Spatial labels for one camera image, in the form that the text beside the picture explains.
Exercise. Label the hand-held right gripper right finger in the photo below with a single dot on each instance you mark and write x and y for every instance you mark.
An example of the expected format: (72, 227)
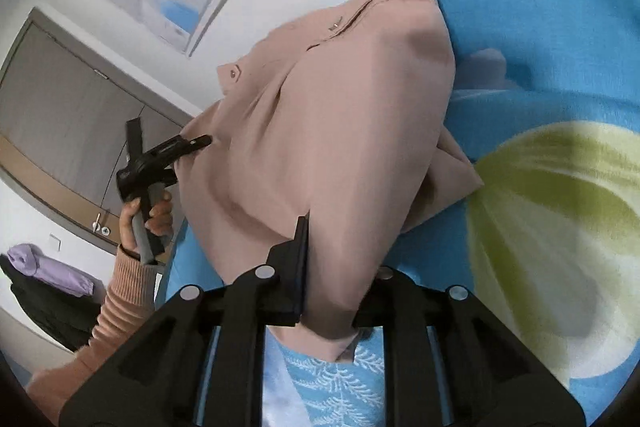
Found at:
(405, 302)

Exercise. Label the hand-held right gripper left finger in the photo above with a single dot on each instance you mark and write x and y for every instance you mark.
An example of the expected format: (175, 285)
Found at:
(301, 267)

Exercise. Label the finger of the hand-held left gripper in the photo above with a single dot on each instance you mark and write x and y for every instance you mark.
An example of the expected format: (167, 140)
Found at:
(185, 144)

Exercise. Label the pink coat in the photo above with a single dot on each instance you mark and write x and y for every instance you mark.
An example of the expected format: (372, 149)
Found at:
(325, 132)

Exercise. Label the person's left forearm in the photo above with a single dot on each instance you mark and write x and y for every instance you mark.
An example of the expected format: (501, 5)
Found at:
(120, 307)

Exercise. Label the purple and black clothes pile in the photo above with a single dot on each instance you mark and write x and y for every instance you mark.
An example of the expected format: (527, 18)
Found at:
(45, 312)

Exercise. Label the person's left hand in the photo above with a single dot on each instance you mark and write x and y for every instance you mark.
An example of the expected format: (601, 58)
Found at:
(161, 219)

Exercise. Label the grey brown door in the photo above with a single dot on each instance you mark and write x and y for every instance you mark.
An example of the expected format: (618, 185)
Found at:
(60, 107)

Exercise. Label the purple garment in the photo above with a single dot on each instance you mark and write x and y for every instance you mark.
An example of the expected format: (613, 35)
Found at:
(50, 269)

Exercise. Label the blue printed blanket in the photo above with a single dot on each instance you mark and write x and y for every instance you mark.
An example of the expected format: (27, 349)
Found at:
(525, 32)

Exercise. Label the white wall switch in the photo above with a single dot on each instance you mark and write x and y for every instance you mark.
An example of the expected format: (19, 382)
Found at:
(55, 243)

